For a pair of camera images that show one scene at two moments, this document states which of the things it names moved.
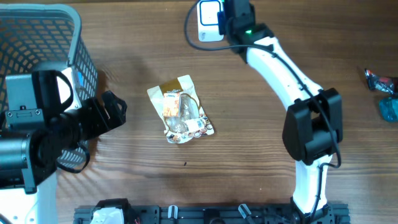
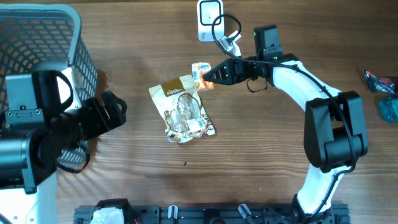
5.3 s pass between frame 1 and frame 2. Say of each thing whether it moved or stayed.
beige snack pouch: stayed
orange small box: moved
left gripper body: stayed
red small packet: stayed
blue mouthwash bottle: stayed
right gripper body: moved
